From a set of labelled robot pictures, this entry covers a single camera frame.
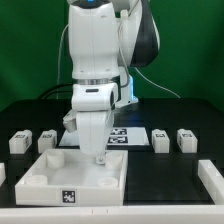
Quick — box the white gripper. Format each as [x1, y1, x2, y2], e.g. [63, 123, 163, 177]
[72, 83, 118, 164]

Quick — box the white L-shaped obstacle fence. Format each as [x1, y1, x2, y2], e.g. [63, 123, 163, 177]
[0, 160, 224, 224]

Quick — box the white cable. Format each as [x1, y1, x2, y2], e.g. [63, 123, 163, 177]
[55, 23, 182, 100]

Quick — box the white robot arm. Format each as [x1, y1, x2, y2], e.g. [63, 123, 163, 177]
[68, 0, 160, 164]

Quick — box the AprilTag base sheet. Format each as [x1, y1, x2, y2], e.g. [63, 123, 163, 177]
[59, 127, 149, 146]

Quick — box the white square tabletop part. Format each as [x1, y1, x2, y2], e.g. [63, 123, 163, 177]
[15, 149, 128, 207]

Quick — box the black cable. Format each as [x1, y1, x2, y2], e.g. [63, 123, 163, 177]
[37, 82, 74, 100]

